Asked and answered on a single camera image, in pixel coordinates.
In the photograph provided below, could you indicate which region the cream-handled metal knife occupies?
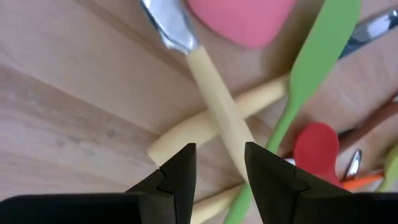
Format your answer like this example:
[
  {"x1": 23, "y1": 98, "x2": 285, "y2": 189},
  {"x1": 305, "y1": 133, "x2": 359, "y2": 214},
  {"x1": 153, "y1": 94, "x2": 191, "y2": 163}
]
[
  {"x1": 189, "y1": 157, "x2": 297, "y2": 224},
  {"x1": 343, "y1": 149, "x2": 363, "y2": 181},
  {"x1": 147, "y1": 8, "x2": 398, "y2": 167}
]

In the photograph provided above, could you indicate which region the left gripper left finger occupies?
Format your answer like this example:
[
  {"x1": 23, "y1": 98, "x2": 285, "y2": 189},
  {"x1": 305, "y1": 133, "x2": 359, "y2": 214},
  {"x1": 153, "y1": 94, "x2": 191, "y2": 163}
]
[{"x1": 124, "y1": 142, "x2": 197, "y2": 224}]

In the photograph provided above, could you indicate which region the orange silicone spatula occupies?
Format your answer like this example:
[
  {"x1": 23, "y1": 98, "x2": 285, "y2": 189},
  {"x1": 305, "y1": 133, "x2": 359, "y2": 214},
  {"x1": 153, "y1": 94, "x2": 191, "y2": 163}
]
[{"x1": 341, "y1": 172, "x2": 386, "y2": 190}]

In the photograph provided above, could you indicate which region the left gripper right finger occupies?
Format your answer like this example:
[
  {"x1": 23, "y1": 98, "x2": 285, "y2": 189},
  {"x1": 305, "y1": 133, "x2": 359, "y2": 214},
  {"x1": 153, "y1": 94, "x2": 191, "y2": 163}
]
[{"x1": 244, "y1": 142, "x2": 358, "y2": 224}]

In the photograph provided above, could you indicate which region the green silicone spatula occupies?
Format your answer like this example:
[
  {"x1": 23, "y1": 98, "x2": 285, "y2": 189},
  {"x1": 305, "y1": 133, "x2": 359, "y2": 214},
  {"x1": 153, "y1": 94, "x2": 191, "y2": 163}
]
[{"x1": 223, "y1": 0, "x2": 363, "y2": 224}]

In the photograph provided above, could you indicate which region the pink silicone spatula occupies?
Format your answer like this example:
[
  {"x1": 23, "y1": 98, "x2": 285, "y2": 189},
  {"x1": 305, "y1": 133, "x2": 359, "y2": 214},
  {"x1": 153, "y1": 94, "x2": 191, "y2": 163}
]
[{"x1": 185, "y1": 0, "x2": 299, "y2": 50}]

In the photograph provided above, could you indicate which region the red silicone spoon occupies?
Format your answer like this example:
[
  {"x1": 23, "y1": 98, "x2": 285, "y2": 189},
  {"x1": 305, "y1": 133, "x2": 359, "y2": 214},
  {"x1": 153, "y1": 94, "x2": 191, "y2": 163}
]
[{"x1": 292, "y1": 122, "x2": 345, "y2": 189}]

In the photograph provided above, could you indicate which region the green silicone spoon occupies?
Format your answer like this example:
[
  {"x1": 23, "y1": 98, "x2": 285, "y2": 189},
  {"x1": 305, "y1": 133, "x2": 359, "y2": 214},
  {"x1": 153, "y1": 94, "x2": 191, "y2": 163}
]
[{"x1": 377, "y1": 146, "x2": 398, "y2": 192}]

